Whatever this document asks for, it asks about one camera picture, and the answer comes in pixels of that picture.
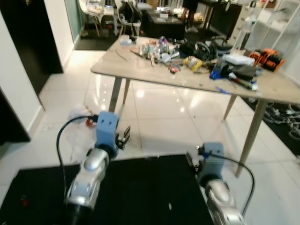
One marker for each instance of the orange and black tool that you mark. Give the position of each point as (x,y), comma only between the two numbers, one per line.
(268,58)

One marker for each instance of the white shelf unit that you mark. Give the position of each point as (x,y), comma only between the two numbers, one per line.
(276,23)

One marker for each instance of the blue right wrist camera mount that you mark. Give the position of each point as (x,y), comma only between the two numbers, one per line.
(213,161)

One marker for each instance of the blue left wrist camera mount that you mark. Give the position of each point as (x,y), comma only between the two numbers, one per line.
(106,129)

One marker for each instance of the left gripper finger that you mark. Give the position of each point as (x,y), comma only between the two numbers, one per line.
(126,133)

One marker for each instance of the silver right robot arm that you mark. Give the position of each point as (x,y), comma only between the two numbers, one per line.
(222,201)

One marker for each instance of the blue plastic item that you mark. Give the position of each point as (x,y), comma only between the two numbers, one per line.
(219,71)

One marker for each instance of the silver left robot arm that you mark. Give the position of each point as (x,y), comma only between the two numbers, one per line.
(89,173)

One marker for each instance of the light wooden table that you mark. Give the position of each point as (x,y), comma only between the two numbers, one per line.
(140,70)

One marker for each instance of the black white patterned rug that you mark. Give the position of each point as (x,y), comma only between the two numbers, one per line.
(283,119)

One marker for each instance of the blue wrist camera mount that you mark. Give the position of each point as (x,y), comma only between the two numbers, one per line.
(213,161)
(106,129)

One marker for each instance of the black bag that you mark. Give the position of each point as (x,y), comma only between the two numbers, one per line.
(206,49)

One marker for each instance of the yellow crumpled item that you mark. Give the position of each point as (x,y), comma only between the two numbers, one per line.
(193,63)

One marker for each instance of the flat white box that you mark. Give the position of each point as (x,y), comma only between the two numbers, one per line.
(238,59)

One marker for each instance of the black low cabinet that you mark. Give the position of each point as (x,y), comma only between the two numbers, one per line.
(161,26)

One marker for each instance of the black floor mat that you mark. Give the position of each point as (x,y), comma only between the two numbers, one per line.
(140,192)

